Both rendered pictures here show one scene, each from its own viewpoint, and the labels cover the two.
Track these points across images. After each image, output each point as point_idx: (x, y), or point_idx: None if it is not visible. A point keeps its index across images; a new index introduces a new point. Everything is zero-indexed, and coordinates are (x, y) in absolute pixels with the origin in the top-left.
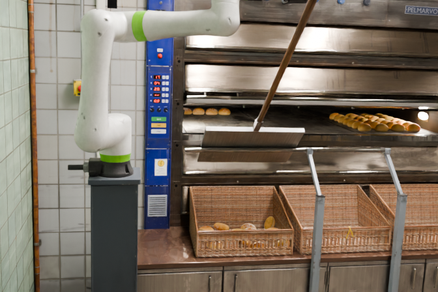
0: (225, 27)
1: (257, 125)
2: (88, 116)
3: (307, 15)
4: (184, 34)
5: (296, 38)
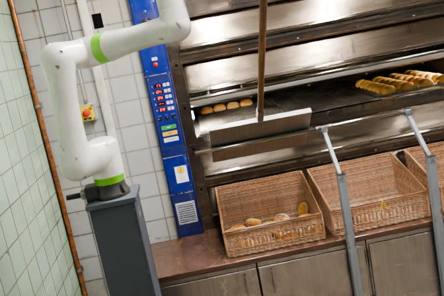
0: (176, 33)
1: (259, 115)
2: (66, 147)
3: None
4: (141, 47)
5: (262, 23)
